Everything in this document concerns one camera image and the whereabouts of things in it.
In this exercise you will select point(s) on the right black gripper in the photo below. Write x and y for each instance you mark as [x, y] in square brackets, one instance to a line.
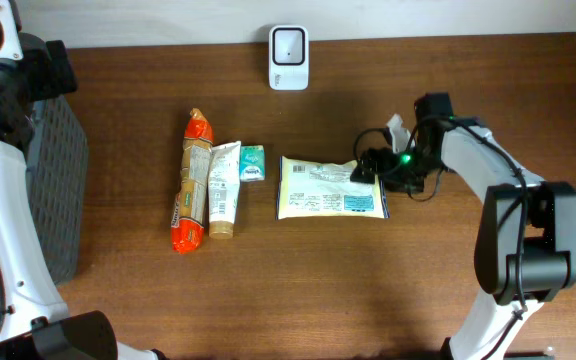
[387, 172]

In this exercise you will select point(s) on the green tissue pack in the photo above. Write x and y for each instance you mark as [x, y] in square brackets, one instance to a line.
[252, 163]

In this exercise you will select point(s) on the white cream tube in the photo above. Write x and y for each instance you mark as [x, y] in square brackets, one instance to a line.
[223, 189]

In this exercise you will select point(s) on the orange biscuit packet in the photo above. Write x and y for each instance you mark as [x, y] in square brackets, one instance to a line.
[187, 224]

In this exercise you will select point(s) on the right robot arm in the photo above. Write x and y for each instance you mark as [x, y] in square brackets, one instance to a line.
[525, 252]

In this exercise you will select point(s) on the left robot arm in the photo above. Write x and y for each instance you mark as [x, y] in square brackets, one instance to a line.
[35, 322]

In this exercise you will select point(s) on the white barcode scanner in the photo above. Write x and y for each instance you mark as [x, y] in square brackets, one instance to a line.
[288, 58]

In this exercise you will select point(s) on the grey plastic mesh basket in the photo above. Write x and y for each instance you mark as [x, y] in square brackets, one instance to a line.
[57, 162]

